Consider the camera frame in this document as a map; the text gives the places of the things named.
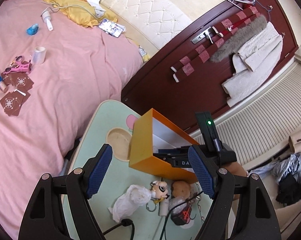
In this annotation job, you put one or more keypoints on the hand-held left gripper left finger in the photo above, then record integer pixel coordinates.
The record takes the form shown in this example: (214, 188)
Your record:
(100, 170)

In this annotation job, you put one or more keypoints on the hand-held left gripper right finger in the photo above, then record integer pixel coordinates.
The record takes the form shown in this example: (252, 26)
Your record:
(203, 172)

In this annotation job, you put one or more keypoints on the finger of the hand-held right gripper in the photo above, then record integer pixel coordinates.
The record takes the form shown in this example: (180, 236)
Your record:
(165, 159)
(175, 150)

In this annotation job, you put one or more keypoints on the orange cardboard box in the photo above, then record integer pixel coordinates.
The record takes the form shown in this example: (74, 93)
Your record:
(143, 152)

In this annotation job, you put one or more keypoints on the brown plush toy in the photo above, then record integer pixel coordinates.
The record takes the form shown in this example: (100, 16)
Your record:
(180, 188)

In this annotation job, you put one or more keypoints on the clear bubble wrap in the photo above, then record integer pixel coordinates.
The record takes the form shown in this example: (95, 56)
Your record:
(176, 202)

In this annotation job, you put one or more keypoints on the white plastic bag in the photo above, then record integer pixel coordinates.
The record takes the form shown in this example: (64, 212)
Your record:
(130, 202)

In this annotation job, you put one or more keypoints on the black stone box red symbol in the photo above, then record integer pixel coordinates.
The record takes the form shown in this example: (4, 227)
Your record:
(181, 216)

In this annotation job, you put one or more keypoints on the person's right forearm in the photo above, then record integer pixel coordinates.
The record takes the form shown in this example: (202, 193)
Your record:
(239, 171)

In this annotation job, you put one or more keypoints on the green cartoon desktop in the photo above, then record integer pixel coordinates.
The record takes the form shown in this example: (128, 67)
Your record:
(103, 130)

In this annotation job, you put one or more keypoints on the white slatted panel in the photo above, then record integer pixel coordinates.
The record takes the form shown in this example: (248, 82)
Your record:
(265, 117)

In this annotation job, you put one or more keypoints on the dark red wooden door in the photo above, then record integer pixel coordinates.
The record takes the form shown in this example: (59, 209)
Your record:
(165, 92)

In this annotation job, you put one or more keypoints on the red striped scarf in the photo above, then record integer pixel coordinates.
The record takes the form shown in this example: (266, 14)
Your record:
(208, 52)

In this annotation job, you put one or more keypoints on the pile of clothes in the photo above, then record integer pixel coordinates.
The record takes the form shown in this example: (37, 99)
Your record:
(290, 175)

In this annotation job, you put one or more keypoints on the beige jacket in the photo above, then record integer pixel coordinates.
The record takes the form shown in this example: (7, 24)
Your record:
(300, 140)

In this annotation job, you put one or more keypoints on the white knit sweater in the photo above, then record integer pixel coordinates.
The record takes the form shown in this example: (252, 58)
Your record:
(260, 55)

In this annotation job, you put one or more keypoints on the yellow white patterned cloth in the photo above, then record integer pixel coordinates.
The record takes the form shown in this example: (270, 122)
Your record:
(144, 53)

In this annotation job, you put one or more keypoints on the pink bed sheet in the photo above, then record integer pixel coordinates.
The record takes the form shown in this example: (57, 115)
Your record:
(65, 67)

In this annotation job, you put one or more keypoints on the white small stick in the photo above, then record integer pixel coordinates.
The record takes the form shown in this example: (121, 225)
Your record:
(21, 92)

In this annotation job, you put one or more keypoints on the clear tape roll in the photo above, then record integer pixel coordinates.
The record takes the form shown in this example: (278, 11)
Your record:
(39, 55)

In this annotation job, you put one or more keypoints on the white clothes hanger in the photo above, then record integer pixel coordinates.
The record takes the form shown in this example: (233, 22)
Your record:
(236, 1)

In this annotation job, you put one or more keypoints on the cream tufted headboard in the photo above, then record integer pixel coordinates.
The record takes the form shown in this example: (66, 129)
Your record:
(153, 10)

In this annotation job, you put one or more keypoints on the smartphone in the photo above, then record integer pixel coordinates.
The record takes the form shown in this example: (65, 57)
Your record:
(110, 27)

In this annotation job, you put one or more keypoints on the blue toy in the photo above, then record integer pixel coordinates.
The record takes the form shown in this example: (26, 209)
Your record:
(32, 29)

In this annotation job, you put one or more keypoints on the white cat-face gadget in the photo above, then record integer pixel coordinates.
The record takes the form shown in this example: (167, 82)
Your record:
(99, 12)

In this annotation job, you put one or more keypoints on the yellow pillow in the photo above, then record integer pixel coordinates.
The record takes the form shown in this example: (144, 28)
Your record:
(73, 7)

